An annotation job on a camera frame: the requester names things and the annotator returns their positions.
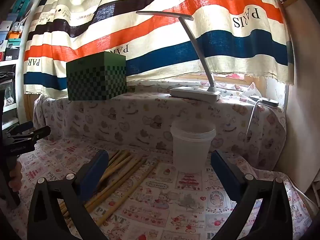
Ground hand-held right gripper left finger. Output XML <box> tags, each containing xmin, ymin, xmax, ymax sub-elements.
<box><xmin>27</xmin><ymin>149</ymin><xmax>109</xmax><ymax>240</ymax></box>

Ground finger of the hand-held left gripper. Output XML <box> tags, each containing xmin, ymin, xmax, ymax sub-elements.
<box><xmin>5</xmin><ymin>121</ymin><xmax>34</xmax><ymax>134</ymax></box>
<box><xmin>7</xmin><ymin>126</ymin><xmax>52</xmax><ymax>144</ymax></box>

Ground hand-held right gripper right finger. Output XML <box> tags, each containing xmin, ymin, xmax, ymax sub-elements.
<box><xmin>210</xmin><ymin>149</ymin><xmax>293</xmax><ymax>240</ymax></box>

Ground bunch of wooden chopsticks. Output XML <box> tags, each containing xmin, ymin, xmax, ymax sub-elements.
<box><xmin>59</xmin><ymin>149</ymin><xmax>159</xmax><ymax>227</ymax></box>

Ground translucent plastic container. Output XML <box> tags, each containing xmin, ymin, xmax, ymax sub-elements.
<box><xmin>170</xmin><ymin>119</ymin><xmax>217</xmax><ymax>173</ymax></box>

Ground person's left hand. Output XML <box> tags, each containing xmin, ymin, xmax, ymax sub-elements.
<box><xmin>9</xmin><ymin>165</ymin><xmax>23</xmax><ymax>193</ymax></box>

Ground strawberry print tablecloth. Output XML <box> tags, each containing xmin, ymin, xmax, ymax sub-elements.
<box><xmin>5</xmin><ymin>137</ymin><xmax>313</xmax><ymax>240</ymax></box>

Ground bear print cloth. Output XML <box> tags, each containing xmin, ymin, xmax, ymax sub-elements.
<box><xmin>32</xmin><ymin>79</ymin><xmax>287</xmax><ymax>170</ymax></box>

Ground green checkered box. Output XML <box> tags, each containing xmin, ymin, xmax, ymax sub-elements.
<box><xmin>66</xmin><ymin>51</ymin><xmax>127</xmax><ymax>102</ymax></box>

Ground white power strip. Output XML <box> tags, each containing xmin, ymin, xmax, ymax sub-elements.
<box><xmin>249</xmin><ymin>95</ymin><xmax>279</xmax><ymax>107</ymax></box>

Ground shelf with assorted boxes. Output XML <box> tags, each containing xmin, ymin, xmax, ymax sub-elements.
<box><xmin>0</xmin><ymin>0</ymin><xmax>35</xmax><ymax>135</ymax></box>

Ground white desk lamp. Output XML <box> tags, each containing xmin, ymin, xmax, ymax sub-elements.
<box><xmin>136</xmin><ymin>10</ymin><xmax>222</xmax><ymax>103</ymax></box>

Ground cream wooden board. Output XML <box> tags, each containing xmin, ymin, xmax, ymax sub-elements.
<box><xmin>282</xmin><ymin>0</ymin><xmax>320</xmax><ymax>200</ymax></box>

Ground striped curtain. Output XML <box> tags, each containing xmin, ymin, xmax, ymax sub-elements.
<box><xmin>24</xmin><ymin>0</ymin><xmax>295</xmax><ymax>98</ymax></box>

